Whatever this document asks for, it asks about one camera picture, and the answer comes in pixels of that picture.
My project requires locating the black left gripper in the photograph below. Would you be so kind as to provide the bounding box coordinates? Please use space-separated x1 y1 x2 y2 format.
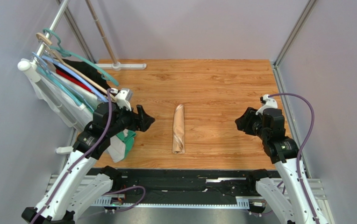
107 102 155 137

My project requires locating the beige cloth napkin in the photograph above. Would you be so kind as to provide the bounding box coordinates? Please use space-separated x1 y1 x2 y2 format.
172 104 186 154

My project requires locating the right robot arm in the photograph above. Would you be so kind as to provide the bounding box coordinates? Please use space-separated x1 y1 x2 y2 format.
235 107 328 224

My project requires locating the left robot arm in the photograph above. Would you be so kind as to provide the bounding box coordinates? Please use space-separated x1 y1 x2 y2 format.
21 102 155 224

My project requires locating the green garment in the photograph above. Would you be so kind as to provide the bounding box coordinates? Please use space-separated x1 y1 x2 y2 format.
116 129 136 159

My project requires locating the white clothes rack base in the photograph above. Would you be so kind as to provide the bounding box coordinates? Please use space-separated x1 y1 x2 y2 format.
96 62 147 71

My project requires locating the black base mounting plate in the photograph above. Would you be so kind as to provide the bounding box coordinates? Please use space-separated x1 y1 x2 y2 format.
92 168 310 206

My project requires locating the white garment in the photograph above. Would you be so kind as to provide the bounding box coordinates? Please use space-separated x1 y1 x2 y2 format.
18 59 126 163

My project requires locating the red garment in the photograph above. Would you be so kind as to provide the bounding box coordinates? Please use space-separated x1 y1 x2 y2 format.
55 68 93 94

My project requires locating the black garment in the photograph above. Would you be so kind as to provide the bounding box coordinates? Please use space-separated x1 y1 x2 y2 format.
63 59 110 89

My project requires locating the teal plastic hanger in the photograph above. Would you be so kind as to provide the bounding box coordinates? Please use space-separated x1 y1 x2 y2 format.
42 28 120 86

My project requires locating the blue plastic hanger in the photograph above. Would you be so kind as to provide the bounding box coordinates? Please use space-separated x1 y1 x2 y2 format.
32 51 114 102

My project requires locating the metal clothes rack pole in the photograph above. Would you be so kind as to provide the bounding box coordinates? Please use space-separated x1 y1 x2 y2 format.
17 0 70 83

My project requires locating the beige wooden hanger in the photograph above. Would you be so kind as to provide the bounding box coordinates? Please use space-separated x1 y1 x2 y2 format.
36 32 116 103

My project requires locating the thin metal rod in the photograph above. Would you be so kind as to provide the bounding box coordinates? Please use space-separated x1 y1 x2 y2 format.
85 0 118 65

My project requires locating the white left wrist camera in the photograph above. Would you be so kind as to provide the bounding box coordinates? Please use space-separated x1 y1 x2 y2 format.
110 88 133 111

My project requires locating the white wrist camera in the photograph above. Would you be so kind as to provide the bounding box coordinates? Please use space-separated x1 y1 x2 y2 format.
256 94 278 115
110 88 133 111

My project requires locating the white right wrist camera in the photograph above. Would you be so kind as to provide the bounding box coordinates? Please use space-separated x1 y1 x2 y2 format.
256 94 278 115

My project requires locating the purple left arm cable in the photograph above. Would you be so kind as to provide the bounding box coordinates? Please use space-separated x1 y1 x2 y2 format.
29 88 146 224

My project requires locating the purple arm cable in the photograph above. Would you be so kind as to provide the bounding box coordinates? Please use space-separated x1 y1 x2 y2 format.
248 92 321 224
29 88 146 224

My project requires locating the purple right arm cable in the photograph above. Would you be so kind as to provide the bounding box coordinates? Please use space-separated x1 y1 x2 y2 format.
248 92 321 224

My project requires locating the white slotted cable duct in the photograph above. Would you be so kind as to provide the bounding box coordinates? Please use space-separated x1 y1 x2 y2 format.
89 196 250 210

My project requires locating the aluminium frame rail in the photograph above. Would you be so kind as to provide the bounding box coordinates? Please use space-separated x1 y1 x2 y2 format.
35 174 335 224

